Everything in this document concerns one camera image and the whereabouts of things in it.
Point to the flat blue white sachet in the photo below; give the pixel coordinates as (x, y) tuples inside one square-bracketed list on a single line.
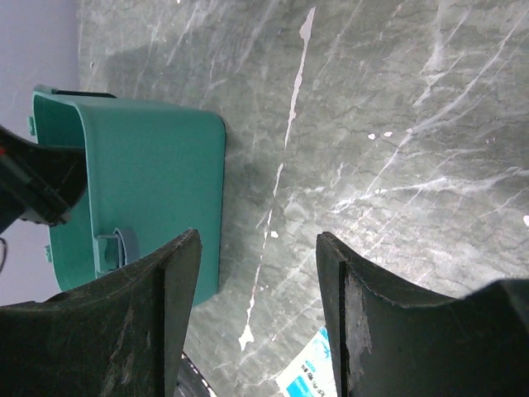
[(310, 373)]

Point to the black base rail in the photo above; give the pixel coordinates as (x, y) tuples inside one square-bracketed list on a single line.
[(191, 382)]

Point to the teal medicine box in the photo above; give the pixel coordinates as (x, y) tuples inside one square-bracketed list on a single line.
[(154, 170)]

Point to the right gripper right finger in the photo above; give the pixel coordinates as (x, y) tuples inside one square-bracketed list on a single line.
[(390, 337)]

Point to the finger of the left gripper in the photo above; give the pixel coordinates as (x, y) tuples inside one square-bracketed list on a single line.
[(39, 184)]

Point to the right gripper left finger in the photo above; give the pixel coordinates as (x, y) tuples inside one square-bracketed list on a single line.
[(119, 335)]

